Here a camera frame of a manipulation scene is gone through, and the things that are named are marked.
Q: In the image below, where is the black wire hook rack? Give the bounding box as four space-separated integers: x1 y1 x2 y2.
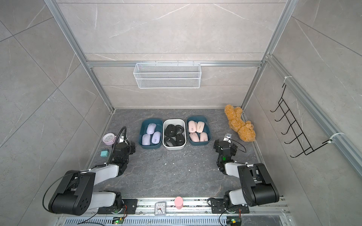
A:
270 84 332 158

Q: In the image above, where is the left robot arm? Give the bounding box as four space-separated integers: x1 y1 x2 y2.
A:
43 126 135 216

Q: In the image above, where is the teal storage box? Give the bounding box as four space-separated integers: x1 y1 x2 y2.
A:
138 118 163 149
186 115 212 146

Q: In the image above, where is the left teal storage box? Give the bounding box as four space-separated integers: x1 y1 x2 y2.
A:
138 118 163 149

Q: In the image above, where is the white wire mesh basket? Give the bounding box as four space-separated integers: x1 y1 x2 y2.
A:
133 62 202 89

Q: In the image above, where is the purple round alarm clock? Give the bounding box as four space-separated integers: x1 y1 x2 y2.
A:
102 133 117 146

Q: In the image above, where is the green circuit board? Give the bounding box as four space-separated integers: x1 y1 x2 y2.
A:
112 217 124 225
226 218 242 226

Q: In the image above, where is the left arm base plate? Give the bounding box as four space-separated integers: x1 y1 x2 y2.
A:
98 199 138 214

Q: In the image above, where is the right teal storage box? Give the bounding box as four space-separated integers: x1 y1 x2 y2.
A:
186 115 212 146

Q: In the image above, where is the black mouse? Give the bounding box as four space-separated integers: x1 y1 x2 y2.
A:
164 124 176 137
175 134 185 147
164 137 177 147
175 125 185 134

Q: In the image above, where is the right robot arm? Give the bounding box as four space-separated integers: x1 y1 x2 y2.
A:
214 138 280 211

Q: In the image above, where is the white square desk clock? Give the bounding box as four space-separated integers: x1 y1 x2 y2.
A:
154 202 167 216

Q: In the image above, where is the white storage box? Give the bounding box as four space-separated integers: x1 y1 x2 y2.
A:
162 119 187 151

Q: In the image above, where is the left green circuit board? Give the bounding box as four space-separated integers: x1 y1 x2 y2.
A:
112 217 124 225

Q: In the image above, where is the brown teddy bear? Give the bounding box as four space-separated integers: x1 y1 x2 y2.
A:
224 105 256 142

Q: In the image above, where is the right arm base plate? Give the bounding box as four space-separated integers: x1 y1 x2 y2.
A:
207 198 250 214

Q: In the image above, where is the right green circuit board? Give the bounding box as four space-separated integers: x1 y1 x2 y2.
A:
226 218 242 226

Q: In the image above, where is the small teal cube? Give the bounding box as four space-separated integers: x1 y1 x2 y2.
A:
100 150 109 158

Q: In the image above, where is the pink mouse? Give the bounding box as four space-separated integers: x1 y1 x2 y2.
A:
188 120 197 133
189 132 200 142
199 132 208 142
196 121 205 133

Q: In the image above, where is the purple mouse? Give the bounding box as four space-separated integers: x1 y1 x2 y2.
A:
146 123 157 135
151 131 162 145
141 134 151 146

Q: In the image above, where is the pink cylinder cup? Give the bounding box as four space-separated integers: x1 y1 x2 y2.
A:
174 196 183 210

